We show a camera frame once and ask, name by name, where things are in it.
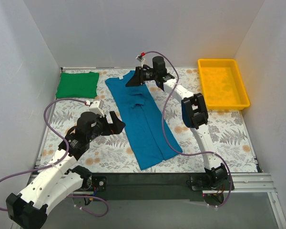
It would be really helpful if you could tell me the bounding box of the blue t shirt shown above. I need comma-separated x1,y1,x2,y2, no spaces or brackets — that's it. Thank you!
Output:
105,71,182,170

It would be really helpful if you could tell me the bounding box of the yellow plastic bin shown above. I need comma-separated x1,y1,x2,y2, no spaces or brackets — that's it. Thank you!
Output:
197,59,250,110

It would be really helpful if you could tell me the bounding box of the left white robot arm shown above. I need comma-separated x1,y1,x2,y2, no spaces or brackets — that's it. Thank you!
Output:
6,111,126,229

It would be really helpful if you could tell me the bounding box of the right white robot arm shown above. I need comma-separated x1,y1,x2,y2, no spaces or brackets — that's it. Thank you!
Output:
126,53,230,190

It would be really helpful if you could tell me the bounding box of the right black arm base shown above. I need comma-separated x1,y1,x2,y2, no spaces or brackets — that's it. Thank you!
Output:
185,163,235,191

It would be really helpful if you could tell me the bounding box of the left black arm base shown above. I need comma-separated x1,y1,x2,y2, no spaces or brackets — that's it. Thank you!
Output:
69,166,107,192

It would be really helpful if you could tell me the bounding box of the folded green t shirt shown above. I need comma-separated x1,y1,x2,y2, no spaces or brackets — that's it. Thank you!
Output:
56,72,99,99

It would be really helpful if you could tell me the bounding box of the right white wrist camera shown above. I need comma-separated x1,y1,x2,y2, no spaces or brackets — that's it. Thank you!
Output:
136,52,145,66

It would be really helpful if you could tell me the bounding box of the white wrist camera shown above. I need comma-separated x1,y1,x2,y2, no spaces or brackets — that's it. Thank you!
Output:
85,99,105,118
136,52,145,66

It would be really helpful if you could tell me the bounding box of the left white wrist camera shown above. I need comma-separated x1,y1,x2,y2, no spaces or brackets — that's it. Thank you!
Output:
85,99,105,118

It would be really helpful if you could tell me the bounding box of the aluminium frame rail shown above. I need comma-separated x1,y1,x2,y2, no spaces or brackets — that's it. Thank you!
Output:
13,174,286,229

